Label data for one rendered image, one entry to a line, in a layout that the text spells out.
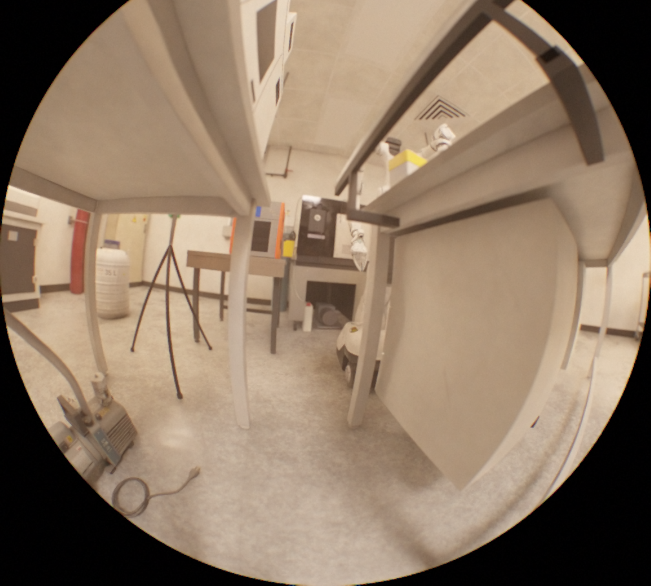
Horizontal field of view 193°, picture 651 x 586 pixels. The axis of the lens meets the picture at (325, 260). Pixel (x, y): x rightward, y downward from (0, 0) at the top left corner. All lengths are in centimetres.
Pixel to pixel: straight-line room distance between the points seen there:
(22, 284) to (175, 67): 245
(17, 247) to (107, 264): 115
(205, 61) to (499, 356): 59
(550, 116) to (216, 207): 78
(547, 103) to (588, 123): 8
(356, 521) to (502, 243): 77
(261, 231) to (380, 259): 97
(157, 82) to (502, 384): 60
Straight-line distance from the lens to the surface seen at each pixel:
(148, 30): 21
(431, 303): 54
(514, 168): 35
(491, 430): 47
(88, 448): 78
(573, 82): 20
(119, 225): 358
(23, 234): 252
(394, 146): 155
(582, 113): 23
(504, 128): 32
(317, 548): 68
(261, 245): 140
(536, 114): 31
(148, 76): 21
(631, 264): 414
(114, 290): 215
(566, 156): 32
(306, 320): 205
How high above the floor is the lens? 67
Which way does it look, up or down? 3 degrees up
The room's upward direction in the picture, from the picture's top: 5 degrees clockwise
